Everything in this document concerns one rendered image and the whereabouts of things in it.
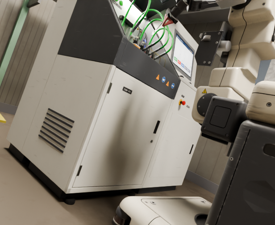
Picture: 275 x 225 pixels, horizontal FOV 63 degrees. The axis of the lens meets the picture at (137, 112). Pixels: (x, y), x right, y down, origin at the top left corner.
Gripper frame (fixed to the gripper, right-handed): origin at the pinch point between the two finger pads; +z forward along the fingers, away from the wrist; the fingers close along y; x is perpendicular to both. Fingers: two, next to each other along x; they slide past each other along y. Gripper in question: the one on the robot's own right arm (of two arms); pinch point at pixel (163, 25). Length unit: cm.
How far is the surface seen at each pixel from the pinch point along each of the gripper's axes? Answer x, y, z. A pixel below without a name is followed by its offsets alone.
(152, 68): 1.9, -27.1, 16.7
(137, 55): 17.9, -29.4, 12.5
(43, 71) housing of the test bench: 50, -5, 74
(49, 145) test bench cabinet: 40, -61, 77
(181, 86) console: -39.2, -17.9, 24.0
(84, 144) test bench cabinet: 32, -72, 50
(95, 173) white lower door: 17, -81, 64
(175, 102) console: -39, -28, 33
